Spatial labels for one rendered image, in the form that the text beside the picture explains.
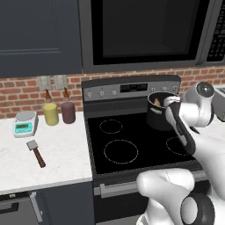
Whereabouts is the black cooking pot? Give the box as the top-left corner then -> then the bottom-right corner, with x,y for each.
145,91 -> 180,132

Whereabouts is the dark red bottle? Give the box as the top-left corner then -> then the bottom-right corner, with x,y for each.
60,87 -> 77,125

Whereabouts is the black stove with hob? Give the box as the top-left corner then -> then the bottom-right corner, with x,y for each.
81,74 -> 213,225

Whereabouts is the yellow bottle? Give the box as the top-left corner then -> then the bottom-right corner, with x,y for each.
42,88 -> 60,127

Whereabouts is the dark grey microwave oven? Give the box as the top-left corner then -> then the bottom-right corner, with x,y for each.
77,0 -> 225,75

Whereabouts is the teal and grey kitchen scale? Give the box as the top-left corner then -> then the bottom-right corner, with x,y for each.
12,110 -> 40,139

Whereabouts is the dark blue base cupboard door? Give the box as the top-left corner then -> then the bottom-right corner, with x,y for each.
29,181 -> 95,225

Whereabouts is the dark grey drawer front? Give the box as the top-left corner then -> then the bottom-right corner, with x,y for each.
0,193 -> 39,225

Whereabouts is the grey oven door handle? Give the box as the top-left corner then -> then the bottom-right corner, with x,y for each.
93,171 -> 208,200

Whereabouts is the spatula with brown handle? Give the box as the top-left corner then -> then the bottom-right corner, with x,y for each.
25,139 -> 47,169

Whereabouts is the dark blue wall cupboard door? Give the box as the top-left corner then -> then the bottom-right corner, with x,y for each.
0,0 -> 83,79

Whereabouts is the grey microwave handle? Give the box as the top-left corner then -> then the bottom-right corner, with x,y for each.
195,0 -> 224,66

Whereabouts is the grey cupboard door handle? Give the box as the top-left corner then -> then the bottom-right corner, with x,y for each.
28,191 -> 44,224

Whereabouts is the black drawer handle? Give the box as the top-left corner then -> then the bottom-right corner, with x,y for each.
0,201 -> 20,215

